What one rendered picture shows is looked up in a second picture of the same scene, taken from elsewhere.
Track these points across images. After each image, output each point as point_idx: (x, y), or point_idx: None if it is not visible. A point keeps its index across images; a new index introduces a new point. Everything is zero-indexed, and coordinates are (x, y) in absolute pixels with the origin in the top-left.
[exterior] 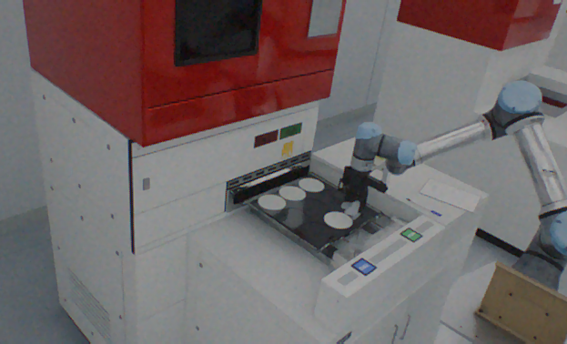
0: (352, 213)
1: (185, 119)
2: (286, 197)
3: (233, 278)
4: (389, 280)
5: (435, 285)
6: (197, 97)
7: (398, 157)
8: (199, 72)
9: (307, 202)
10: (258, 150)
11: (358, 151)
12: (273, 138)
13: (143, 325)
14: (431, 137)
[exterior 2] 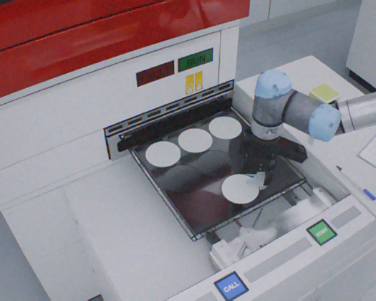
0: (257, 184)
1: (3, 75)
2: (184, 146)
3: (95, 252)
4: (271, 297)
5: (362, 263)
6: (15, 46)
7: (309, 132)
8: (7, 15)
9: (209, 156)
10: (146, 88)
11: (256, 112)
12: (167, 72)
13: (36, 264)
14: (372, 95)
